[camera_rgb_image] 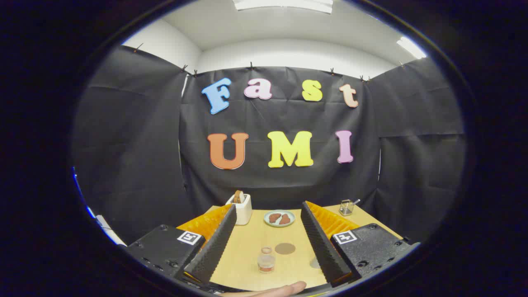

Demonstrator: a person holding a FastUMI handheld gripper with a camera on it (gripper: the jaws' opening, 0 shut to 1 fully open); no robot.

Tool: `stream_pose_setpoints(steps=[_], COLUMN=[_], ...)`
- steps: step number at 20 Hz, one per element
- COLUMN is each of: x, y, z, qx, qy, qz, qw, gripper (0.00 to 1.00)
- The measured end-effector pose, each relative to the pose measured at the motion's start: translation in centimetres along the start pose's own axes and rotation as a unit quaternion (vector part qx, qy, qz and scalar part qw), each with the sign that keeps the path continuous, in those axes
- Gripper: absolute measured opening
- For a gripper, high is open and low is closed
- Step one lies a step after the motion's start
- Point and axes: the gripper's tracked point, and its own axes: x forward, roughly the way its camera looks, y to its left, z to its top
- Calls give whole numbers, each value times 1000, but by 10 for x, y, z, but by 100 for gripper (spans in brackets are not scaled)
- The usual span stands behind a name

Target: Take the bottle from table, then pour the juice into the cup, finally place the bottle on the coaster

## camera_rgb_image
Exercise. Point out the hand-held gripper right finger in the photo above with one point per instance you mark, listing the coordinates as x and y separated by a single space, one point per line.
321 243

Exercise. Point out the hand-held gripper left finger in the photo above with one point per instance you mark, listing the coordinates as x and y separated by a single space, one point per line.
214 247

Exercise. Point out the round brown coaster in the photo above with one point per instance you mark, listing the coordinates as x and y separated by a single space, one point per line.
285 248

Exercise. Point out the clear plastic juice bottle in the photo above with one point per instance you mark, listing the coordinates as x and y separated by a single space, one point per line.
266 262

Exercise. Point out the wooden table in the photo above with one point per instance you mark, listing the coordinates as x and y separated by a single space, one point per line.
247 247

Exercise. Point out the metal mesh holder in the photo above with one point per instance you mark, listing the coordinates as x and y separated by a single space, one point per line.
345 208

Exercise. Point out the brown meat piece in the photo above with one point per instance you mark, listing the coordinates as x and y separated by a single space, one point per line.
274 218
285 220

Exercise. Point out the white toaster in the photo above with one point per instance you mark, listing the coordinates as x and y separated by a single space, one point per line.
244 212

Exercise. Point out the metal utensil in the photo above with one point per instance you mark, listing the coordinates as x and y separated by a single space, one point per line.
355 201

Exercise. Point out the bread slice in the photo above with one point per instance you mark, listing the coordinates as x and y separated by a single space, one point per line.
238 196

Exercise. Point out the pale green plate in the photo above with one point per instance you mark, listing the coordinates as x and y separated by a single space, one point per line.
267 218

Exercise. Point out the black backdrop cloth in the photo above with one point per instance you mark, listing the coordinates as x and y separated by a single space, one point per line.
288 185

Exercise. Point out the small ceiling light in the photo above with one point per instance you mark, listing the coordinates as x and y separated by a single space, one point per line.
411 48

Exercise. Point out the long ceiling light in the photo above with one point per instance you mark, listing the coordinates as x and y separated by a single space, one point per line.
284 4

